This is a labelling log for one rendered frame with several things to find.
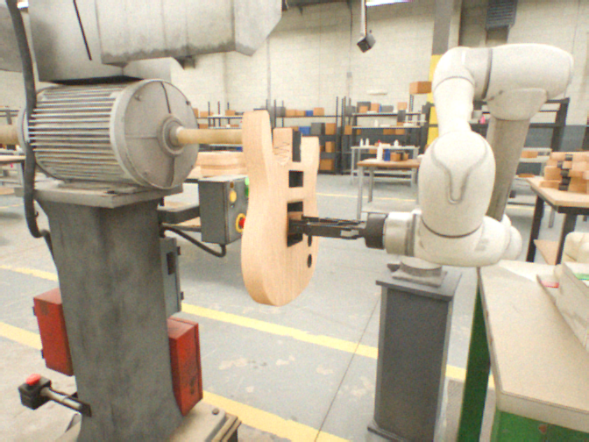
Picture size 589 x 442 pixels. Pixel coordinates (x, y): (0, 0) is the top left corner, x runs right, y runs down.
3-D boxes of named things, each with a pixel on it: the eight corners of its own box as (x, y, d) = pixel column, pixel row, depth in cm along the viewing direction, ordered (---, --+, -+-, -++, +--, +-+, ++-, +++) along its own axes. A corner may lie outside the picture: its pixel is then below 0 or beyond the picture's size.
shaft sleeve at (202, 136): (185, 145, 86) (176, 139, 83) (188, 132, 86) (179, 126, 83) (251, 146, 79) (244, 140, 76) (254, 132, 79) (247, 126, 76)
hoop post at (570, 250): (560, 281, 79) (568, 240, 77) (556, 276, 82) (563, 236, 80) (578, 284, 78) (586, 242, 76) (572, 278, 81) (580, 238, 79)
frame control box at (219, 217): (155, 259, 116) (147, 179, 110) (197, 240, 135) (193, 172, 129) (219, 270, 107) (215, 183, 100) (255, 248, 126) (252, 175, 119)
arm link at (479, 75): (433, 72, 94) (493, 68, 89) (436, 36, 104) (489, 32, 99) (429, 114, 104) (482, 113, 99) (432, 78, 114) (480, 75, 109)
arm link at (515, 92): (449, 243, 148) (511, 248, 141) (450, 271, 137) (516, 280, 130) (483, 39, 101) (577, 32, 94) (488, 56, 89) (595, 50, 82)
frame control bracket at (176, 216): (166, 224, 105) (165, 210, 104) (206, 210, 122) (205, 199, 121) (176, 224, 103) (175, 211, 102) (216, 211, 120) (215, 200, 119)
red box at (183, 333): (129, 398, 133) (117, 307, 124) (154, 378, 144) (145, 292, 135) (183, 419, 123) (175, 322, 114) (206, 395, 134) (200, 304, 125)
